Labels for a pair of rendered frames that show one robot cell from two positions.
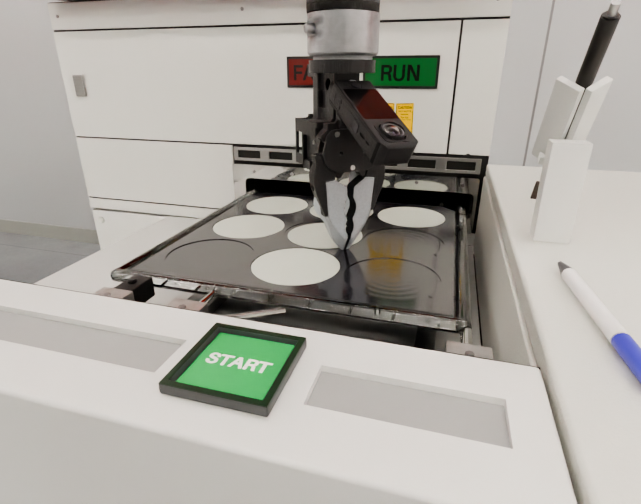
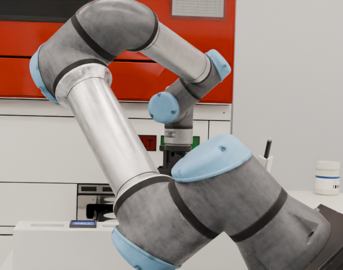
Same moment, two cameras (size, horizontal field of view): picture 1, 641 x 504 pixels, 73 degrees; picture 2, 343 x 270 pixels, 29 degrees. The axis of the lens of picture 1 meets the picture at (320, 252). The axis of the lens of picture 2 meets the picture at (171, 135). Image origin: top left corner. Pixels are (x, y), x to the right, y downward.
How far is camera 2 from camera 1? 1.30 m
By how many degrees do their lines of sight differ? 29
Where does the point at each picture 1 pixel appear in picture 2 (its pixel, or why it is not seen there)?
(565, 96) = (261, 160)
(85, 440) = not seen: hidden behind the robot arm
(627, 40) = (288, 105)
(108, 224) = not seen: outside the picture
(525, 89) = not seen: hidden behind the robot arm
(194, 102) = (53, 158)
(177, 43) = (46, 125)
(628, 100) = (297, 149)
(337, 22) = (181, 133)
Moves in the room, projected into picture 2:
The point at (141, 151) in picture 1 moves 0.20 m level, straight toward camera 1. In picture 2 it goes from (7, 189) to (45, 198)
